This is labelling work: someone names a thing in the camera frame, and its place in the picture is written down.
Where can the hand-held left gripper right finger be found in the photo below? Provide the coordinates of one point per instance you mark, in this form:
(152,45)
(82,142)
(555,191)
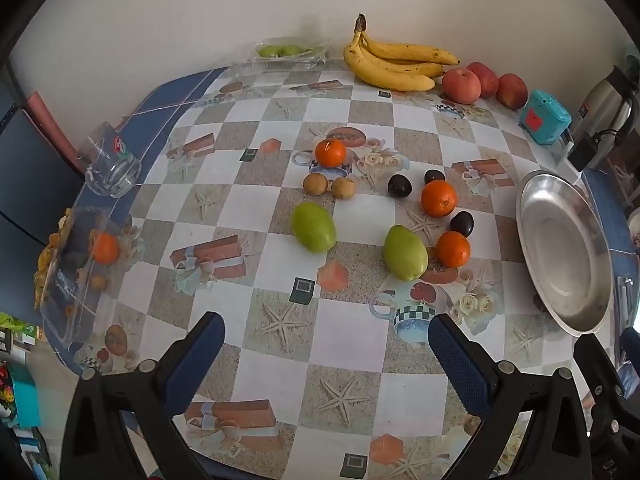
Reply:
(457,360)

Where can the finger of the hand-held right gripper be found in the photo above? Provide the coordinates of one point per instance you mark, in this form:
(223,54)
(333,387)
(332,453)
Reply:
(607,410)

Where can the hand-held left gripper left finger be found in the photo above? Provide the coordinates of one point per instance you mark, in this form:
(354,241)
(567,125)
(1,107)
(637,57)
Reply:
(195,360)

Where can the orange tangerine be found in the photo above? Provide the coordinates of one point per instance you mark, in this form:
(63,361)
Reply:
(439,198)
(330,153)
(453,248)

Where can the green mango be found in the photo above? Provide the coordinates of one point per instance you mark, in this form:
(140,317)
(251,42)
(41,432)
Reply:
(313,226)
(405,252)

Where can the dark purple plum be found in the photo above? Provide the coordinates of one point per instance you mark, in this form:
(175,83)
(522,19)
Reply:
(400,185)
(461,223)
(434,176)

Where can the round metal plate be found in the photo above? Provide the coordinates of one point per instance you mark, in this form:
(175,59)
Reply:
(560,250)

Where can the brown kiwi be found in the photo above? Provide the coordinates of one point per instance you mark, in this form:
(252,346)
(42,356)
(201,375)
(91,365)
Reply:
(316,183)
(344,188)

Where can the printed checkered tablecloth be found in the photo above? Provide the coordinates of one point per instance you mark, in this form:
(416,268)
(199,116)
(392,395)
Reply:
(250,270)

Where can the clear plastic holder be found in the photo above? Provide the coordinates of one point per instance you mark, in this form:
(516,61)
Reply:
(626,300)

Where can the clear plastic box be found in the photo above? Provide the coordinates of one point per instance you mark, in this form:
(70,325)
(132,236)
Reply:
(75,285)

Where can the teal storage box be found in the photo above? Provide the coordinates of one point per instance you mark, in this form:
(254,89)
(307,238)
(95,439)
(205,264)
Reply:
(25,395)

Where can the clear glass mug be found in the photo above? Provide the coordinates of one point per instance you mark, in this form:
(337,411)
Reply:
(112,170)

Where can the white charger stand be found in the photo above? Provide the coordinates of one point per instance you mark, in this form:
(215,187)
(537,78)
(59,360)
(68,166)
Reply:
(567,147)

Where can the black charger block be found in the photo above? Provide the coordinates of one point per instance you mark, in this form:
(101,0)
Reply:
(582,152)

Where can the teal plastic box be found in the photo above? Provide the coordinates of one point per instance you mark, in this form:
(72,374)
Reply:
(542,120)

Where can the pale red apple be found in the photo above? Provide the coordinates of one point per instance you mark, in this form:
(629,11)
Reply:
(461,86)

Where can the bunch of yellow bananas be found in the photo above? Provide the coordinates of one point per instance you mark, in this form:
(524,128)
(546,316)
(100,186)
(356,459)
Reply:
(390,77)

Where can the steel thermos jug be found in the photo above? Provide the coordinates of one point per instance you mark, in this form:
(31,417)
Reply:
(605,105)

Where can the small green fruit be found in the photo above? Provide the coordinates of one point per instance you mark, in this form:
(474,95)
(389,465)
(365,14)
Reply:
(268,50)
(289,50)

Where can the clear plastic fruit tray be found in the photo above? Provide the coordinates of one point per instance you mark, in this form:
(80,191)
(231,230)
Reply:
(300,57)

